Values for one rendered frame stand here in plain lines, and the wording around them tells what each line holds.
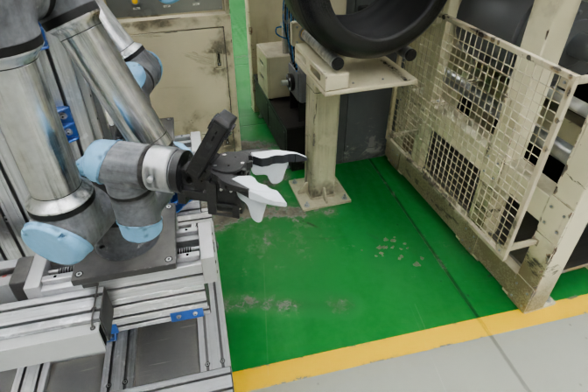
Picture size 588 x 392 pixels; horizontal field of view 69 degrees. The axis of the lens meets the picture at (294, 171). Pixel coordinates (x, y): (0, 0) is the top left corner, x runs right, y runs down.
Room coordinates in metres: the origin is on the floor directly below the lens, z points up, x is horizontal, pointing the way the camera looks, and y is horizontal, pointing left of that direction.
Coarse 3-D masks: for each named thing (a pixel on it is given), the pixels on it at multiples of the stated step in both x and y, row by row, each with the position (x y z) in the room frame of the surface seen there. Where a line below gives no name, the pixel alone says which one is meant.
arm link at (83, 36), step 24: (72, 0) 0.71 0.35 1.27; (48, 24) 0.70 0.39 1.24; (72, 24) 0.70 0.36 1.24; (96, 24) 0.73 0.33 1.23; (72, 48) 0.70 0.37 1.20; (96, 48) 0.71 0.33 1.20; (96, 72) 0.70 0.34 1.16; (120, 72) 0.71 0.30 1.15; (96, 96) 0.71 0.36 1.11; (120, 96) 0.70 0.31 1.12; (144, 96) 0.73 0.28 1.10; (120, 120) 0.69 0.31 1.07; (144, 120) 0.70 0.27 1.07; (168, 144) 0.71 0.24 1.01
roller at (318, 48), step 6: (306, 36) 1.66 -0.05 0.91; (306, 42) 1.66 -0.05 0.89; (312, 42) 1.60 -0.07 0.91; (312, 48) 1.60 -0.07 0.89; (318, 48) 1.53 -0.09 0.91; (324, 48) 1.50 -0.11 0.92; (318, 54) 1.53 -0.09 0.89; (324, 54) 1.47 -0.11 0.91; (330, 54) 1.44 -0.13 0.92; (336, 54) 1.44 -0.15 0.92; (330, 60) 1.42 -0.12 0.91; (336, 60) 1.40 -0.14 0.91; (342, 60) 1.41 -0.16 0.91; (336, 66) 1.40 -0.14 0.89; (342, 66) 1.41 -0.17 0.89
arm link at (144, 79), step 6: (132, 66) 1.26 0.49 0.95; (138, 66) 1.26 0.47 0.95; (132, 72) 1.23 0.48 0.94; (138, 72) 1.23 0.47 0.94; (144, 72) 1.26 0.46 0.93; (138, 78) 1.21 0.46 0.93; (144, 78) 1.24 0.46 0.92; (150, 78) 1.29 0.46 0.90; (144, 84) 1.23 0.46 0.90; (150, 84) 1.28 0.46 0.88; (144, 90) 1.22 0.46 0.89; (150, 90) 1.27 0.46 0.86; (150, 102) 1.25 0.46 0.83
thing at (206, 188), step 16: (176, 160) 0.55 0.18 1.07; (224, 160) 0.56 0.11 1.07; (240, 160) 0.56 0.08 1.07; (176, 176) 0.54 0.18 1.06; (208, 176) 0.54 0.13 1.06; (192, 192) 0.54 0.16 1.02; (208, 192) 0.52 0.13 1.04; (224, 192) 0.52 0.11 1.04; (208, 208) 0.52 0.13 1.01; (224, 208) 0.52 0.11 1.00; (240, 208) 0.51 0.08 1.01
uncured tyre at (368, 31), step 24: (288, 0) 1.50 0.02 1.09; (312, 0) 1.36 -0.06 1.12; (384, 0) 1.74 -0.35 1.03; (408, 0) 1.72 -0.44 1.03; (432, 0) 1.49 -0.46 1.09; (312, 24) 1.39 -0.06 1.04; (336, 24) 1.38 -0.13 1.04; (360, 24) 1.70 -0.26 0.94; (384, 24) 1.69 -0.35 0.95; (408, 24) 1.48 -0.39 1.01; (336, 48) 1.41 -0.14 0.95; (360, 48) 1.41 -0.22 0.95; (384, 48) 1.44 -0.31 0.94
